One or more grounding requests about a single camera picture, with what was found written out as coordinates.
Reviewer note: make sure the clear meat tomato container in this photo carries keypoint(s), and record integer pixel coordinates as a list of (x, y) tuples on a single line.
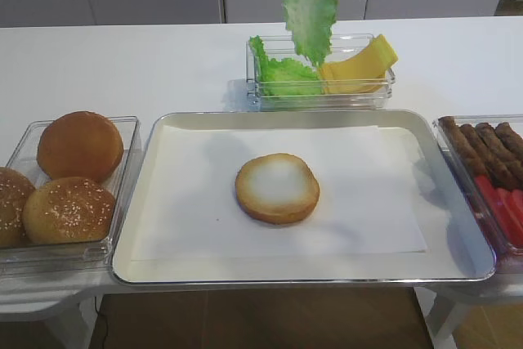
[(509, 258)]

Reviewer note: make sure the bottom bun half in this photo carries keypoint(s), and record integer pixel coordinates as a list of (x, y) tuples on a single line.
[(278, 189)]

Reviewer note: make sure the sesame bun left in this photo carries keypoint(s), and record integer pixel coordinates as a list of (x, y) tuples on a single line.
[(15, 190)]

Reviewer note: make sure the green lettuce leaf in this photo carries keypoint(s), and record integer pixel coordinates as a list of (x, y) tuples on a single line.
[(310, 23)]

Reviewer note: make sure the sesame bun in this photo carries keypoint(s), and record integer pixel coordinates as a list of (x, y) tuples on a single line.
[(15, 190), (68, 210)]

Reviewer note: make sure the green lettuce in container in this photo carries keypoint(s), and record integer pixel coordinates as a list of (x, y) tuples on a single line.
[(286, 77)]

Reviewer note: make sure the clear lettuce cheese container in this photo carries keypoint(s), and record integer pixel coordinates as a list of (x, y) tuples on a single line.
[(343, 46)]

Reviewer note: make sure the silver metal tray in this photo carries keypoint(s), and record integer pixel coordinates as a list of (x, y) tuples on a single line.
[(456, 248)]

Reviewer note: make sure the plain brown bun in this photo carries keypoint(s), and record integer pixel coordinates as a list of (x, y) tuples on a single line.
[(80, 144)]

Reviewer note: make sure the white paper sheet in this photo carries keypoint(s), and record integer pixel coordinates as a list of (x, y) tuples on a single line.
[(365, 206)]

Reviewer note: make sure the sesame bun right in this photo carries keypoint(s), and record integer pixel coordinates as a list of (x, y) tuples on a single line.
[(68, 210)]

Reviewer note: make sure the yellow cheese slice stack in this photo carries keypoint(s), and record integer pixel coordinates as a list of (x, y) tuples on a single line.
[(361, 73)]

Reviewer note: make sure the clear bun container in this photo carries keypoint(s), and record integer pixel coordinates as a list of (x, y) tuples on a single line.
[(32, 259)]

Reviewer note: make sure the brown meat patty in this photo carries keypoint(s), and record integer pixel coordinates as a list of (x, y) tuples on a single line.
[(511, 139), (478, 145), (503, 165), (467, 154)]

